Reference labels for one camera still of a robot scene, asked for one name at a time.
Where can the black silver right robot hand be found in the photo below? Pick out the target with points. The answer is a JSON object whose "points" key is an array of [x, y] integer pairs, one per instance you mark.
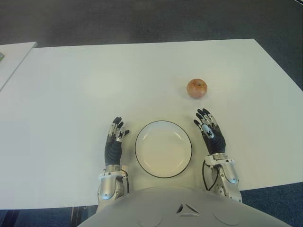
{"points": [[215, 142]]}

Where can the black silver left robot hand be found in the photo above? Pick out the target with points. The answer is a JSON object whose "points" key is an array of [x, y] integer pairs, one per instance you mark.
{"points": [[113, 151]]}

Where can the red yellow apple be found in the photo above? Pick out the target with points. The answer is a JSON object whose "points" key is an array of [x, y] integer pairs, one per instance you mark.
{"points": [[197, 88]]}

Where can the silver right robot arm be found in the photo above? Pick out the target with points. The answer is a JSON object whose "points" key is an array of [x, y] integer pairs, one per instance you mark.
{"points": [[227, 172]]}

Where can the white plate with black rim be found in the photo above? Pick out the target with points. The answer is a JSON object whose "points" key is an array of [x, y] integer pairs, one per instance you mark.
{"points": [[163, 149]]}

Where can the grey robot torso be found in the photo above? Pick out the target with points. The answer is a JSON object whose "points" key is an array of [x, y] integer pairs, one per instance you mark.
{"points": [[184, 208]]}

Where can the white side table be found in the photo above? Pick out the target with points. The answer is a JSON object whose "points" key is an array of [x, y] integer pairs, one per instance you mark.
{"points": [[14, 59]]}

